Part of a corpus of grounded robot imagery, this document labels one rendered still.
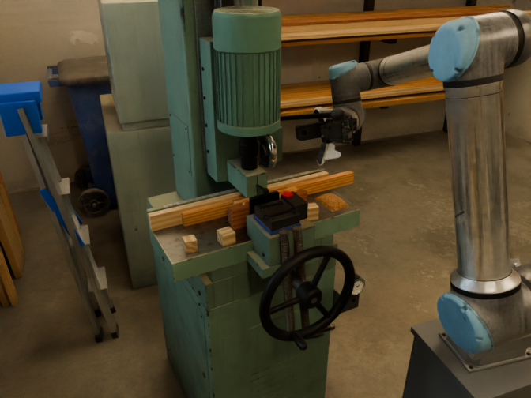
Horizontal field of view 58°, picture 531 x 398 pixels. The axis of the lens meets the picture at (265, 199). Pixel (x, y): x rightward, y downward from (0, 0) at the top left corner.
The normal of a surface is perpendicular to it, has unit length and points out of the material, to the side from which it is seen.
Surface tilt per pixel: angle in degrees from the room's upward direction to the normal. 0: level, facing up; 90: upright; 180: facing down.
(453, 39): 88
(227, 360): 90
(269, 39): 90
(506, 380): 0
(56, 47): 90
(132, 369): 0
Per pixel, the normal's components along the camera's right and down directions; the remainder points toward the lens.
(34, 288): 0.00, -0.88
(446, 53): -0.95, 0.12
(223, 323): 0.47, 0.42
